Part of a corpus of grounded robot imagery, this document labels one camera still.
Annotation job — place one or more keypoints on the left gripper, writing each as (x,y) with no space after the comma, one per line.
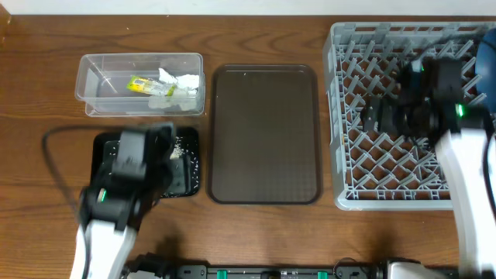
(170,167)

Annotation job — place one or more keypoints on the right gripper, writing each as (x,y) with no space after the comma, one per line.
(390,109)

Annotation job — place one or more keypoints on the food crumbs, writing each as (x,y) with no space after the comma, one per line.
(186,148)

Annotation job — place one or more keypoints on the white napkin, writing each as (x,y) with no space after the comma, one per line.
(177,92)

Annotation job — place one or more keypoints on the yellow snack wrapper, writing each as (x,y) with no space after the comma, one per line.
(150,86)

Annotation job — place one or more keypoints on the dark blue plate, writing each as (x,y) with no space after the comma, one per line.
(485,67)

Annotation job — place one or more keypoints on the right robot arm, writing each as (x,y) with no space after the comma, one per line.
(430,105)

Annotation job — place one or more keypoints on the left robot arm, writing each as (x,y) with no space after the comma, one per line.
(122,191)

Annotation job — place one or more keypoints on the grey dishwasher rack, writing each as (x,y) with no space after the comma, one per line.
(374,171)

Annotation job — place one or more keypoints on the black bin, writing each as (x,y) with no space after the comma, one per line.
(179,185)

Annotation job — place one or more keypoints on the clear plastic bin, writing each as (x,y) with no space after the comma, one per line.
(102,80)

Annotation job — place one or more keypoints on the brown serving tray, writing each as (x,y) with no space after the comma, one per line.
(265,138)

